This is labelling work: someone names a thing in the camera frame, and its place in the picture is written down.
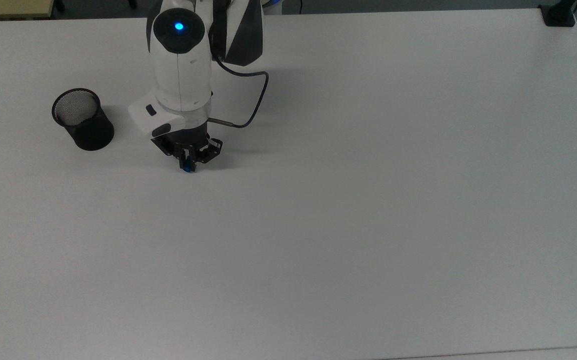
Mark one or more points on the black mesh pen cup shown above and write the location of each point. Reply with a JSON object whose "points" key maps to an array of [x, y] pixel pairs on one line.
{"points": [[91, 135]]}

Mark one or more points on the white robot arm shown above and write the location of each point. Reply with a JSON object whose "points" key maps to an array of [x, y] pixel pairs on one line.
{"points": [[179, 75]]}

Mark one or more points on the black furniture leg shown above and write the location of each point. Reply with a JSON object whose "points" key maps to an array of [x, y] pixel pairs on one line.
{"points": [[60, 5]]}

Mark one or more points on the yellow wooden table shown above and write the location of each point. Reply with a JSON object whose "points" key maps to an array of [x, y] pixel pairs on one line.
{"points": [[3, 7]]}

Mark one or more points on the black table clamp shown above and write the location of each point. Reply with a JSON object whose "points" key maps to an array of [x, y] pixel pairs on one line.
{"points": [[558, 16]]}

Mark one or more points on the blue and white marker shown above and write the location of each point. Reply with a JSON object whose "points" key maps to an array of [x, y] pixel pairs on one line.
{"points": [[188, 170]]}

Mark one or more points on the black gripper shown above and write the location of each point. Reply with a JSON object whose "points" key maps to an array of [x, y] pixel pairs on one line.
{"points": [[188, 139]]}

